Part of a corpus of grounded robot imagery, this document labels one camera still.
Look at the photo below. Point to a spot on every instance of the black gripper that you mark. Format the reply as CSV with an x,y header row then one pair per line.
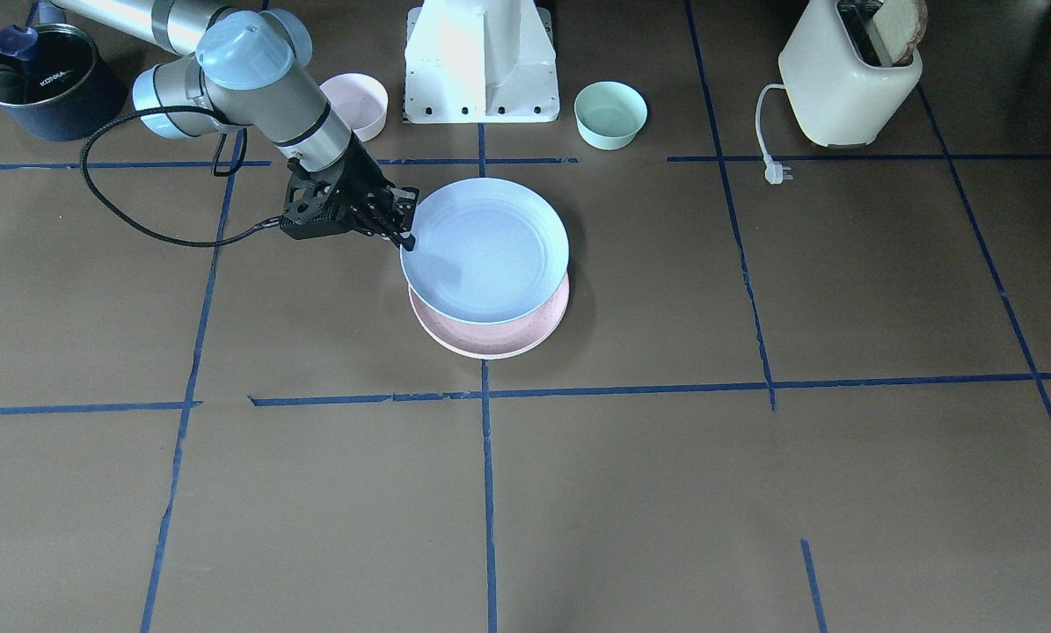
x,y
360,181

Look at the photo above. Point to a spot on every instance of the blue plate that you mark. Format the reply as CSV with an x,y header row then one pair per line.
x,y
487,251

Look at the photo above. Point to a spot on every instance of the pink plate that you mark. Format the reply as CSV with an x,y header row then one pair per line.
x,y
494,341

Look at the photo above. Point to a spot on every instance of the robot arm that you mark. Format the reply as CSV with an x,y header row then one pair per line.
x,y
236,70

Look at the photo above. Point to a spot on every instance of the pink bowl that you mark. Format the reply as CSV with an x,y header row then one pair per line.
x,y
360,101

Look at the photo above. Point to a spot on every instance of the green bowl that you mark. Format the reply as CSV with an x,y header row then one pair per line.
x,y
609,114

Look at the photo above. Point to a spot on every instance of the dark blue pot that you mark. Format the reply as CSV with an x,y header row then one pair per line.
x,y
54,81

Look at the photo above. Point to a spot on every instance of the white toaster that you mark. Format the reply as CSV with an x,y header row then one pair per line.
x,y
840,93

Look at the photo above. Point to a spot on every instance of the bread slice in toaster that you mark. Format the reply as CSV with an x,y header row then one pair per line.
x,y
899,27

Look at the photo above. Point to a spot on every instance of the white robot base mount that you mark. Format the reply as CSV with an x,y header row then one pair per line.
x,y
480,62

